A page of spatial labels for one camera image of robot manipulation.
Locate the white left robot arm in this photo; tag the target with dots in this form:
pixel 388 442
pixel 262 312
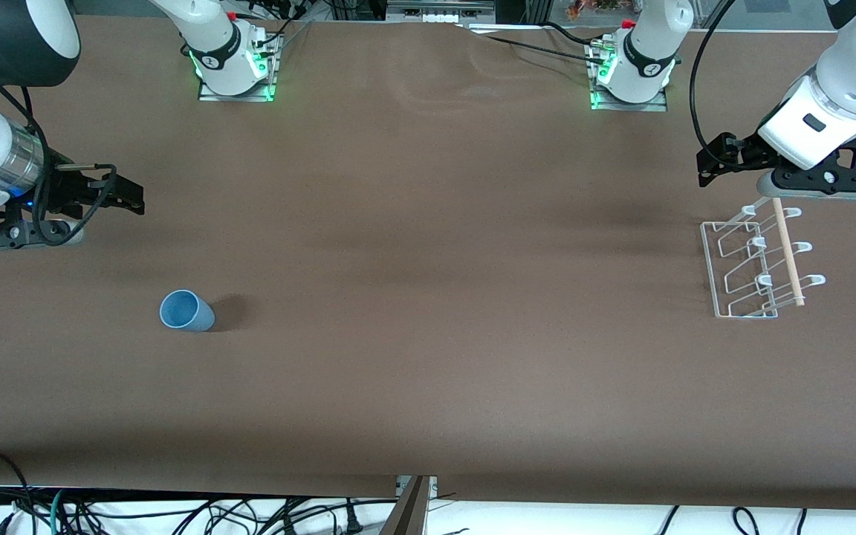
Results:
pixel 851 82

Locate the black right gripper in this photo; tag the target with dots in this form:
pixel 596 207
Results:
pixel 70 189

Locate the brown table cover sheet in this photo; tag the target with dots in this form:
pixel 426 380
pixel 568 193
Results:
pixel 428 297

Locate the white power strip rail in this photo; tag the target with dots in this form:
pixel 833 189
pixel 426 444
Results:
pixel 439 16

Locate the small metal table bracket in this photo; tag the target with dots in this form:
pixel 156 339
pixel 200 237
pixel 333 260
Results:
pixel 432 487

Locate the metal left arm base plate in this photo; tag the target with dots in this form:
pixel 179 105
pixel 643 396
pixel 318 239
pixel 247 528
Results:
pixel 651 106

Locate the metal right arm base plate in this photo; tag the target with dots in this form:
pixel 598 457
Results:
pixel 212 95

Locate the blue plastic cup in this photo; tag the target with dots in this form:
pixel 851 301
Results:
pixel 190 316

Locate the orange red background item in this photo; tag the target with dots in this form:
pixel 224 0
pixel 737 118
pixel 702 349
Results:
pixel 591 7

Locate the brown table support beam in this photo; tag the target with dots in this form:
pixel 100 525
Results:
pixel 407 516

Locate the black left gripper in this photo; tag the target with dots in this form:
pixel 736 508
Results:
pixel 741 157

